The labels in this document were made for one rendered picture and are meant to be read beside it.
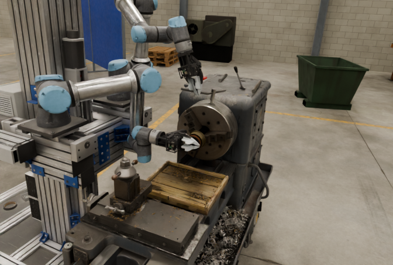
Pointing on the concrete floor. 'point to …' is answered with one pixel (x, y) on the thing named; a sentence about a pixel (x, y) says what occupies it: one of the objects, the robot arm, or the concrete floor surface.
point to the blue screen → (102, 19)
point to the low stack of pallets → (162, 55)
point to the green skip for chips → (328, 81)
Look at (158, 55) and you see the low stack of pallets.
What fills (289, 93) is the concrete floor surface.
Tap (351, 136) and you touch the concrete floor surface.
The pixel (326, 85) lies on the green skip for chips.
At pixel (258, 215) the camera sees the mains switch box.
